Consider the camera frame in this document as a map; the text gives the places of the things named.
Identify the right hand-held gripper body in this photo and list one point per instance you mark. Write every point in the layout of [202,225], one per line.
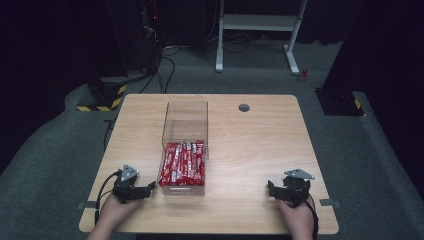
[296,188]

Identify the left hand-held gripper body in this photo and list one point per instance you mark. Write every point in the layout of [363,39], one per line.
[124,186]

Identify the pile of red snack packets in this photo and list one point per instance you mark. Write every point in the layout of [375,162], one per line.
[182,165]

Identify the clear plastic box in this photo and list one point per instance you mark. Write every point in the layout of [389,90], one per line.
[185,123]

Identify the person's left hand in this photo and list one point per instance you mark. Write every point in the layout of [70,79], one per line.
[115,210]

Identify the person's right hand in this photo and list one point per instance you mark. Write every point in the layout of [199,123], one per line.
[296,218]

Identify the grey tape strip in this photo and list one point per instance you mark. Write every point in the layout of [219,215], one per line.
[330,202]

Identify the black yellow striped stand base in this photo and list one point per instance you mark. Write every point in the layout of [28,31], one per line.
[105,96]

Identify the dark equipment rack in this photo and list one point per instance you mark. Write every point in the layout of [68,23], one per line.
[150,33]

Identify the white metal stand frame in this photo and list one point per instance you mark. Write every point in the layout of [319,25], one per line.
[258,22]

